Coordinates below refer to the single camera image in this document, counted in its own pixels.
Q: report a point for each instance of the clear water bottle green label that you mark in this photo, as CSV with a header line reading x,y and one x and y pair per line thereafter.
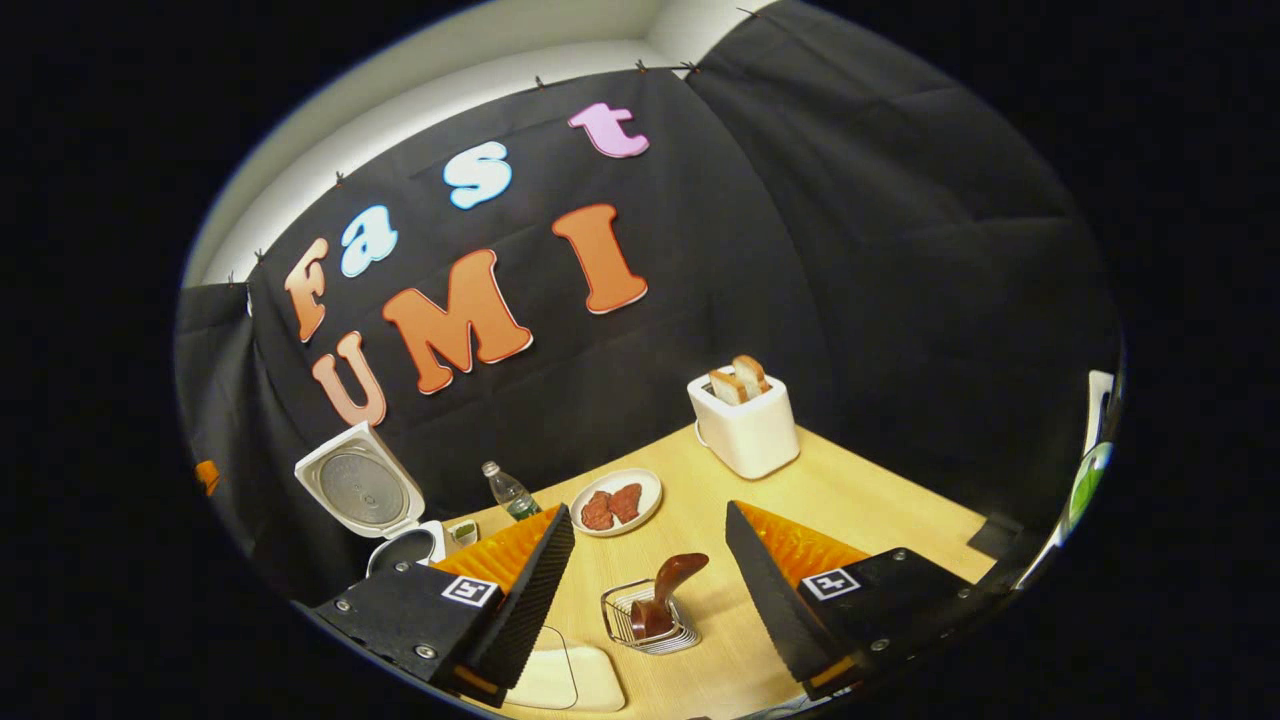
x,y
512,495

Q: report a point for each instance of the white round plate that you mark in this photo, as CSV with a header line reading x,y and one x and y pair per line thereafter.
x,y
650,485

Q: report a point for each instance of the toasted bread slice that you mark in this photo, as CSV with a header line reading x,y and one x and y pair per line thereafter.
x,y
752,373
728,387

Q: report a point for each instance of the white rice cooker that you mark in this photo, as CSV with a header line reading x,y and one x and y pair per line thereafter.
x,y
360,490

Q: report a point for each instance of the brown wooden spoon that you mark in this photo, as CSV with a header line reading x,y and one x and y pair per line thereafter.
x,y
670,585

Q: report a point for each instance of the green plastic object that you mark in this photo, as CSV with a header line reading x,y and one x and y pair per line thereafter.
x,y
1088,485

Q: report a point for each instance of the white plastic panel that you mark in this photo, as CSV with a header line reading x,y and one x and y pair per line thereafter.
x,y
1098,400

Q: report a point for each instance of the black backdrop cloth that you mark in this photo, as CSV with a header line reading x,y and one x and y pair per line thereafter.
x,y
850,250

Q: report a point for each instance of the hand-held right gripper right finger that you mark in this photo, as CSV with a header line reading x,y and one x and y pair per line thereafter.
x,y
775,610

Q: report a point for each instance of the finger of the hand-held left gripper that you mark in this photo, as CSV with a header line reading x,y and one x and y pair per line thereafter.
x,y
208,477

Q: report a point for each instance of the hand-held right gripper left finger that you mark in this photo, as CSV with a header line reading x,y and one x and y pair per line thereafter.
x,y
525,600

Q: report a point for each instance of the white toaster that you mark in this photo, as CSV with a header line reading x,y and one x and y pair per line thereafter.
x,y
750,435

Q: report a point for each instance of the cream rectangular container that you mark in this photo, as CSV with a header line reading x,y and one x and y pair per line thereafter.
x,y
590,685

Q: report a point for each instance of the red meat piece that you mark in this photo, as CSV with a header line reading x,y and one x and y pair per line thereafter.
x,y
597,511
626,502

